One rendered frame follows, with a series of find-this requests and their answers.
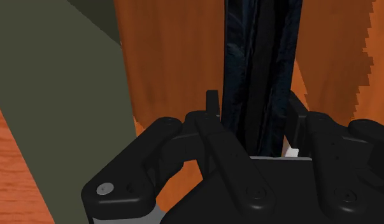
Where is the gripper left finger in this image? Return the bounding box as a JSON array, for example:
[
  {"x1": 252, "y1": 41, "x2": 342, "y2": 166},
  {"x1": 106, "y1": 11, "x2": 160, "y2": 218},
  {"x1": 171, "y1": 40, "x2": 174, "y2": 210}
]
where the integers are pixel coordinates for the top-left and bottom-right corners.
[{"x1": 81, "y1": 90, "x2": 276, "y2": 219}]

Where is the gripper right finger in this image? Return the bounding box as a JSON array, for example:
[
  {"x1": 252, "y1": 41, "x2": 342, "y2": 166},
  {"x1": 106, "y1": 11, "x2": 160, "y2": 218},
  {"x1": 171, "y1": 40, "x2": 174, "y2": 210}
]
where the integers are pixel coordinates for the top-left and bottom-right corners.
[{"x1": 285, "y1": 91, "x2": 384, "y2": 224}]

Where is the dark blue-black object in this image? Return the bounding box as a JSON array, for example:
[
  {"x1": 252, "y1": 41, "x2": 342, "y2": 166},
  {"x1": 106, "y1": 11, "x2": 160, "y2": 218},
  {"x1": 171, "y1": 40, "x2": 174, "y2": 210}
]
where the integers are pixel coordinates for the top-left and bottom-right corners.
[{"x1": 220, "y1": 0, "x2": 304, "y2": 158}]

